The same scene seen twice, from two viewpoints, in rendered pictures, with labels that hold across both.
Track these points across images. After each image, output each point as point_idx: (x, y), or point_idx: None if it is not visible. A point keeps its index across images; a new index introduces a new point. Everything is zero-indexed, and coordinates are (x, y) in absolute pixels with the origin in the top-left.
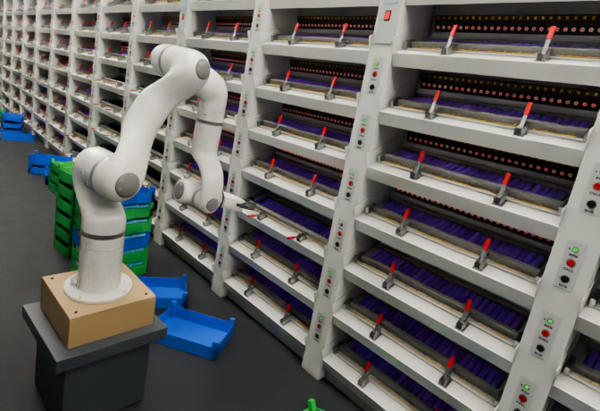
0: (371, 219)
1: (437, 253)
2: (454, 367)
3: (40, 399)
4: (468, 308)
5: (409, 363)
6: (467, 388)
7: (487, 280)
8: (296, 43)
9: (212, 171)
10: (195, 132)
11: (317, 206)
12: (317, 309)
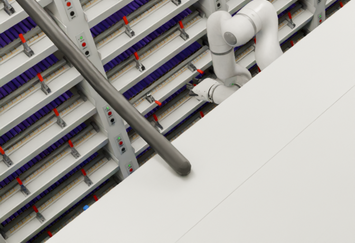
0: (229, 2)
1: None
2: (286, 17)
3: None
4: None
5: (278, 38)
6: (295, 17)
7: None
8: None
9: (244, 67)
10: (230, 61)
11: (198, 36)
12: (227, 84)
